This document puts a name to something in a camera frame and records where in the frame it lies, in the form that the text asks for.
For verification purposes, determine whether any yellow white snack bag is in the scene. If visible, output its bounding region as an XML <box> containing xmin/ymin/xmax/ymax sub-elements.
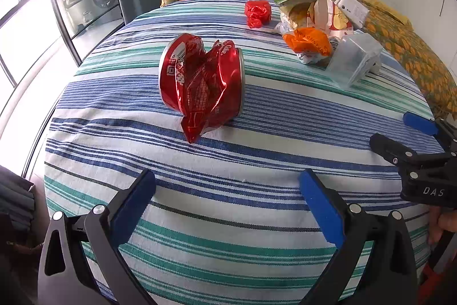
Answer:
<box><xmin>275</xmin><ymin>0</ymin><xmax>356</xmax><ymax>37</ymax></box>

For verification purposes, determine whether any blue green striped tablecloth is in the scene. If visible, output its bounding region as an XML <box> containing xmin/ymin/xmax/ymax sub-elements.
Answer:
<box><xmin>43</xmin><ymin>0</ymin><xmax>447</xmax><ymax>305</ymax></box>

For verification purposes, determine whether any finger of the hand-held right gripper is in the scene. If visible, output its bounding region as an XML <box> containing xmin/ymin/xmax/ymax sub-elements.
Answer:
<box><xmin>403</xmin><ymin>111</ymin><xmax>457</xmax><ymax>156</ymax></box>
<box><xmin>369</xmin><ymin>133</ymin><xmax>457</xmax><ymax>181</ymax></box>

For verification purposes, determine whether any bed with orange floral quilt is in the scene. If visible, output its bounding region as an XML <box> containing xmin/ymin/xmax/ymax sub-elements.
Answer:
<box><xmin>161</xmin><ymin>0</ymin><xmax>457</xmax><ymax>120</ymax></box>

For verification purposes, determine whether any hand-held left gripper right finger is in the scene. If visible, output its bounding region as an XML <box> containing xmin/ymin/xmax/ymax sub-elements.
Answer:
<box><xmin>299</xmin><ymin>168</ymin><xmax>418</xmax><ymax>305</ymax></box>

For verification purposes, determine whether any crumpled red wrapper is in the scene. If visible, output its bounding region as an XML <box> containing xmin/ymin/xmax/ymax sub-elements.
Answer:
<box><xmin>244</xmin><ymin>0</ymin><xmax>272</xmax><ymax>29</ymax></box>

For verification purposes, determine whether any clear plastic box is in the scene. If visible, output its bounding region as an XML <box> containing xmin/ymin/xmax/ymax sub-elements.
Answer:
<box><xmin>326</xmin><ymin>33</ymin><xmax>384</xmax><ymax>89</ymax></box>

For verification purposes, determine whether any small white carton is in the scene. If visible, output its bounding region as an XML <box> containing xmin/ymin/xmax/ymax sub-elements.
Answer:
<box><xmin>334</xmin><ymin>0</ymin><xmax>370</xmax><ymax>30</ymax></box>

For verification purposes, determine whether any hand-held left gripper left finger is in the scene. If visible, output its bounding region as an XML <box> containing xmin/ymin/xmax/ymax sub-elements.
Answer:
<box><xmin>37</xmin><ymin>168</ymin><xmax>158</xmax><ymax>305</ymax></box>

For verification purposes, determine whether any glass sliding door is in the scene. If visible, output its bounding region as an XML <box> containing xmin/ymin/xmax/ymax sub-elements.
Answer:
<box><xmin>0</xmin><ymin>0</ymin><xmax>125</xmax><ymax>184</ymax></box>

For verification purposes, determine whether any crushed red can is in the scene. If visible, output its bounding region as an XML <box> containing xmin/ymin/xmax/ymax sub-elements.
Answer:
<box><xmin>159</xmin><ymin>33</ymin><xmax>246</xmax><ymax>144</ymax></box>

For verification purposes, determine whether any dark cloth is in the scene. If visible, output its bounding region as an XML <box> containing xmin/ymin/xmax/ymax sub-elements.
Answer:
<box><xmin>0</xmin><ymin>166</ymin><xmax>36</xmax><ymax>245</ymax></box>

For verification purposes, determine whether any person's right hand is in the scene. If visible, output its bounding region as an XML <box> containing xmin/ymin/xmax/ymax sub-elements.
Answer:
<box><xmin>428</xmin><ymin>207</ymin><xmax>457</xmax><ymax>246</ymax></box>

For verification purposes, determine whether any orange white crumpled wrapper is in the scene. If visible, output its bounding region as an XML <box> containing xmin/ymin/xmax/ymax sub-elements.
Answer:
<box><xmin>283</xmin><ymin>27</ymin><xmax>334</xmax><ymax>65</ymax></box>

